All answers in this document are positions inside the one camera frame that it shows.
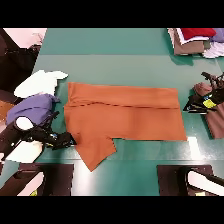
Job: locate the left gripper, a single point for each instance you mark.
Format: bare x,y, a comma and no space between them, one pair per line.
62,140

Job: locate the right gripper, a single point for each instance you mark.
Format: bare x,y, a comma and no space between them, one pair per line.
196,104

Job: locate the orange T-shirt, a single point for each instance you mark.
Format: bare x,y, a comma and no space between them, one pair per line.
126,116

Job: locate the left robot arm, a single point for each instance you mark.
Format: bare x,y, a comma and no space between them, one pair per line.
25,151

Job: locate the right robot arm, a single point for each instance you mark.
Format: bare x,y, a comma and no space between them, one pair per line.
204,180

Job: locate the brown garment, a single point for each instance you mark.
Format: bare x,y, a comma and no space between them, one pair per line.
216,123

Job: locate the purple garment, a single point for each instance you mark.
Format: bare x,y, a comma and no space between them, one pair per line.
31,108

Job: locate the taupe folded garment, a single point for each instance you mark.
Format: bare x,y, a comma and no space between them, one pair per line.
188,48

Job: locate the white folded garment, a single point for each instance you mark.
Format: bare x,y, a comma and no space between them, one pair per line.
215,50

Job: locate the red folded garment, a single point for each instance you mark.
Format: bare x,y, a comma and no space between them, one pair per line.
198,32

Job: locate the lavender folded garment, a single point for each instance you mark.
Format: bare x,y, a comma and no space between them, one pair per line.
219,34

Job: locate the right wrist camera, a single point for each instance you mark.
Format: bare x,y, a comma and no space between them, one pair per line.
210,78

